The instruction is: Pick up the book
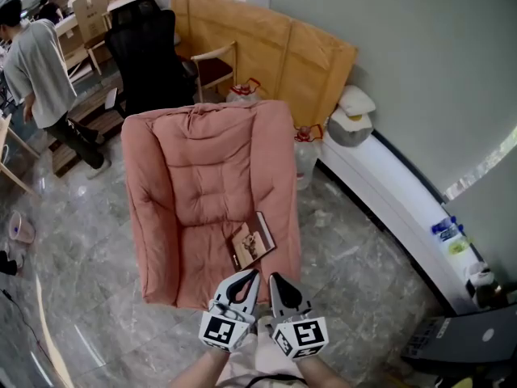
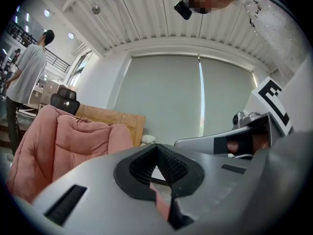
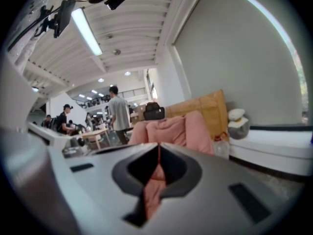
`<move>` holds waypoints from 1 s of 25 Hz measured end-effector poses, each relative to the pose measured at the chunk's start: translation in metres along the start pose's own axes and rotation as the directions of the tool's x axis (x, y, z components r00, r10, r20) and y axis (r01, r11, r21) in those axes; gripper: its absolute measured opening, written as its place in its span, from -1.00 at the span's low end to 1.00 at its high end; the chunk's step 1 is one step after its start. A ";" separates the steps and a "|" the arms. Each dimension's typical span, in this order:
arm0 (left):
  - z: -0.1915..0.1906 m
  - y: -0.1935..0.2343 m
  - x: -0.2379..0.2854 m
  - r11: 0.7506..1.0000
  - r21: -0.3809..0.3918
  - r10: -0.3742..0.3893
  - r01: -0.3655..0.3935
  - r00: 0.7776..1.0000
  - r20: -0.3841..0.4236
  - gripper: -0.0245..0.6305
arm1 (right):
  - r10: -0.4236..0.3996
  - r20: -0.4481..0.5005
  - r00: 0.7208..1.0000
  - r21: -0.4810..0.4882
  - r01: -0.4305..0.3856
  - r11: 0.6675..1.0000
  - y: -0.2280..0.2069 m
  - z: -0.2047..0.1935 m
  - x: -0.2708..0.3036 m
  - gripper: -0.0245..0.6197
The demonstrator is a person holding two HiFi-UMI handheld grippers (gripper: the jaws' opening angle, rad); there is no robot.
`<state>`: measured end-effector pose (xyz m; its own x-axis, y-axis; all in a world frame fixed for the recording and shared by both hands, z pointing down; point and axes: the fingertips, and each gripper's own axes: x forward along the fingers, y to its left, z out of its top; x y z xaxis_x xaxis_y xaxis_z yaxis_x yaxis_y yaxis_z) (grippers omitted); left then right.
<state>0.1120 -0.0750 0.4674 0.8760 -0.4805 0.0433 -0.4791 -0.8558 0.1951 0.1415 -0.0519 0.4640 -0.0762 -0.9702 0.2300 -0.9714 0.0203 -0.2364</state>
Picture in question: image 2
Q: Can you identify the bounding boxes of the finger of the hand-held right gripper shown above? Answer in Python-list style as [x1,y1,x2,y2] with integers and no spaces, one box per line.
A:
[174,127,255,157]

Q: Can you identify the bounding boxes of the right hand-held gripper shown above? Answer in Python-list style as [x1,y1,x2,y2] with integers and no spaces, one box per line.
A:
[231,76,294,154]

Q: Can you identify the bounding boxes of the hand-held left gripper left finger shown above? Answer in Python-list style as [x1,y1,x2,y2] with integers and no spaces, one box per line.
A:
[31,143,176,235]

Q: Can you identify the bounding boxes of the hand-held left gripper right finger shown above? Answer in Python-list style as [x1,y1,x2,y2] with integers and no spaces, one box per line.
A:
[156,141,294,235]

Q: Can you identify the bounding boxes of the pink padded armchair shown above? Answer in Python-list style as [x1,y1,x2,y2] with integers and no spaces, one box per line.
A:
[6,104,172,221]

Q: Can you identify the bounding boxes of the grey roller blind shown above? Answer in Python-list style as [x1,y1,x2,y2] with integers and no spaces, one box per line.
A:
[113,55,203,145]
[199,56,257,138]

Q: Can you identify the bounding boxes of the white grey plush toy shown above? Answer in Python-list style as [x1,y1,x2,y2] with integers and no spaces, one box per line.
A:
[141,134,157,145]

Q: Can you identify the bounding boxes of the wooden board panels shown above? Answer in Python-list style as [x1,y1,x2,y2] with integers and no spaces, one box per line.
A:
[75,103,146,147]

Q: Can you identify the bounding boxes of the person's pale clothing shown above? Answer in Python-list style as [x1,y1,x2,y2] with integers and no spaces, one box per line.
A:
[228,0,310,79]

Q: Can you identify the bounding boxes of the black office chair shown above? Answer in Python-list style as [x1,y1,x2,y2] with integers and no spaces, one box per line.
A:
[50,87,81,116]

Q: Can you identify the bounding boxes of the brown cardboard box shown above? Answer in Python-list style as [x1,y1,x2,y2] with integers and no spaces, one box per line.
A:
[39,79,67,105]

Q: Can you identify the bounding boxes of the tall window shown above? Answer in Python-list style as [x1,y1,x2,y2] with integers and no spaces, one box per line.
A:
[66,50,93,88]

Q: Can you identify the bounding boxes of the black metal railing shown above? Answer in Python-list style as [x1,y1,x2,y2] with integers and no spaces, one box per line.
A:
[4,21,71,73]

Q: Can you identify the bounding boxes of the black head-worn camera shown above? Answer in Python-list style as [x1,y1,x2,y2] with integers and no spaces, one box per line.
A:
[174,0,193,21]

